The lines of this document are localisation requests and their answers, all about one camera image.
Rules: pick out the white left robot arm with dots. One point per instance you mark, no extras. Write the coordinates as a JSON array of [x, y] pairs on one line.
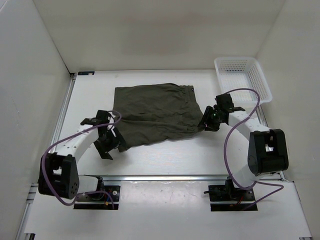
[[58, 174]]

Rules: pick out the white plastic mesh basket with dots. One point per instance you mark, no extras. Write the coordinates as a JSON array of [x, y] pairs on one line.
[[242, 72]]

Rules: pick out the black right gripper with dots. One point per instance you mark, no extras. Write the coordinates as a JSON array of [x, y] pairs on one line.
[[206, 119]]

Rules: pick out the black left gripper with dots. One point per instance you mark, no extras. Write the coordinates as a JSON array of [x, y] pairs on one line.
[[118, 139]]

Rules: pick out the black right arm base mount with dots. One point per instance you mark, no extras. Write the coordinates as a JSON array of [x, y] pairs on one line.
[[228, 198]]

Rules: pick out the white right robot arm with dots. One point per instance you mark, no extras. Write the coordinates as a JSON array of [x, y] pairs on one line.
[[267, 148]]

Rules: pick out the aluminium frame rail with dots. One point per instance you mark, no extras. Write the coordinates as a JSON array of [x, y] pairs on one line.
[[161, 185]]

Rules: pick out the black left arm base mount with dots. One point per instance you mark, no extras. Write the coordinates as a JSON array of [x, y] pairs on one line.
[[106, 200]]

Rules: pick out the olive green shorts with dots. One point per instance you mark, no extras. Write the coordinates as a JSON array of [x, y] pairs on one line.
[[154, 113]]

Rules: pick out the small blue corner label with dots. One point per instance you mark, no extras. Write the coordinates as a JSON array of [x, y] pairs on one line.
[[86, 73]]

